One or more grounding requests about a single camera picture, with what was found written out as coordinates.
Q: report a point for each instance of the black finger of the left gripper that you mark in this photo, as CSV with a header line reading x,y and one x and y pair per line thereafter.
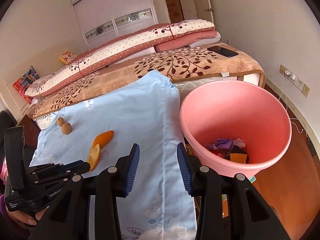
x,y
56,168
43,178

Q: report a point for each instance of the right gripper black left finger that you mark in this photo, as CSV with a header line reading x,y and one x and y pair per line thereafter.
x,y
114,182

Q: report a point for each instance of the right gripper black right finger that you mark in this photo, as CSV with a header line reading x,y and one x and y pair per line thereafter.
x,y
201,181

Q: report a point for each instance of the pale orange peel piece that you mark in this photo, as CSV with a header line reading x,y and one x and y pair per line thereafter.
x,y
94,157

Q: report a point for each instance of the yellow foam fruit net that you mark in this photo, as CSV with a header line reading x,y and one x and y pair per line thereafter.
x,y
238,158

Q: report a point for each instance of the purple plastic bag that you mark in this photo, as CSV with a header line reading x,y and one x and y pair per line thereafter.
x,y
221,144

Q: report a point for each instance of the red patterned wrapper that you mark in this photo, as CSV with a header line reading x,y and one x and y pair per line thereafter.
x,y
239,143

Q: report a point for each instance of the pink plastic trash bucket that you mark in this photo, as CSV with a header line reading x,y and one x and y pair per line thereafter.
x,y
236,110

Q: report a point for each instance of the person's left hand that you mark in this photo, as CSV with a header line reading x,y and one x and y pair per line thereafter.
x,y
23,219

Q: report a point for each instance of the pink item beside nightstand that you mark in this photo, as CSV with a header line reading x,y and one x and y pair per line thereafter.
x,y
4,171

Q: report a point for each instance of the large brown walnut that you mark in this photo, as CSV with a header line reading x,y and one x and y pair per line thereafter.
x,y
66,128

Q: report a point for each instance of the small brown walnut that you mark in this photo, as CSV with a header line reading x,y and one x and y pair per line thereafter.
x,y
60,121

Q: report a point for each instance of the dark wooden nightstand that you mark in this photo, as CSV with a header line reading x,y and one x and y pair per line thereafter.
x,y
31,131

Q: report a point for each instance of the light blue floral cloth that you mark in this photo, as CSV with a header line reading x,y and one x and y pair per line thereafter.
x,y
146,113

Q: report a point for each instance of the beige bed headboard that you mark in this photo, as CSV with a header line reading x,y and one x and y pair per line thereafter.
x,y
45,62

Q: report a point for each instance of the colourful patchwork pillow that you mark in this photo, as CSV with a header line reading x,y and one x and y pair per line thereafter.
x,y
23,83

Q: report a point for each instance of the red white dotted quilt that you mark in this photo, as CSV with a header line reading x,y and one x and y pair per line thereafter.
x,y
113,51

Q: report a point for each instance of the yellow red patterned pillow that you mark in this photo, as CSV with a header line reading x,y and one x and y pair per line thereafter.
x,y
67,57

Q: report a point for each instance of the black charger on floor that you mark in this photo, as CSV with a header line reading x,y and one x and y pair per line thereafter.
x,y
311,147

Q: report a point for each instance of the black smartphone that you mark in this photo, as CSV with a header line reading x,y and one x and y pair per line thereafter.
x,y
223,51

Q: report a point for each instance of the pink folded blanket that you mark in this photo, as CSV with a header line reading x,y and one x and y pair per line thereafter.
x,y
191,40

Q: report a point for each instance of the white sliding door wardrobe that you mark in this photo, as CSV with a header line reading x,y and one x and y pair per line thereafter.
x,y
101,21

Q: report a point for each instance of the white room door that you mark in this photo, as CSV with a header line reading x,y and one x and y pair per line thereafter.
x,y
206,10

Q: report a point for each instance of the wall power socket strip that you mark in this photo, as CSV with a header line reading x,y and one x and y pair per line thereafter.
x,y
301,85

